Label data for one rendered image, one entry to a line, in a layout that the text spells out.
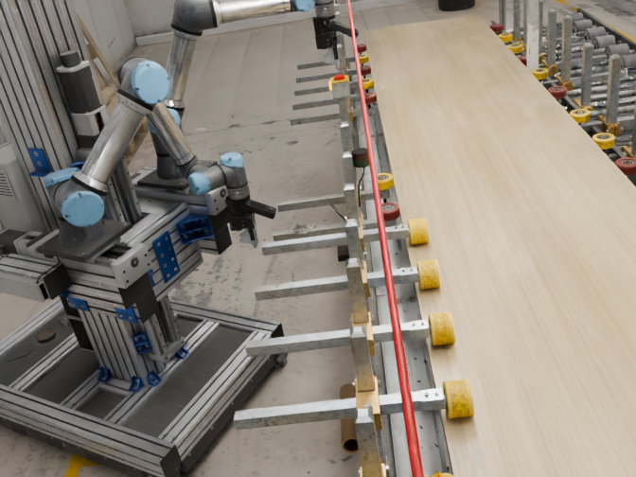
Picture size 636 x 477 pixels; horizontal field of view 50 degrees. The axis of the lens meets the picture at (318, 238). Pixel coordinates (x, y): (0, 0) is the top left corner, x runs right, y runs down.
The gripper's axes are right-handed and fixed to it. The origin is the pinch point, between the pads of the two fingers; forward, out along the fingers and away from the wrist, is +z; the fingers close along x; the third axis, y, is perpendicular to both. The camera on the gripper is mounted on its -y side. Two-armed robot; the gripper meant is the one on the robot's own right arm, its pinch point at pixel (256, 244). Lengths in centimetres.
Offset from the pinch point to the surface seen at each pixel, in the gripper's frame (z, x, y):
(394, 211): -8, 3, -50
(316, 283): -13, 51, -24
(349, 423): 75, 17, -24
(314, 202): -2.3, -23.5, -21.1
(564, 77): -5, -119, -144
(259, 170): 83, -260, 37
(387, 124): -8, -82, -54
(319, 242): -12.6, 26.4, -24.9
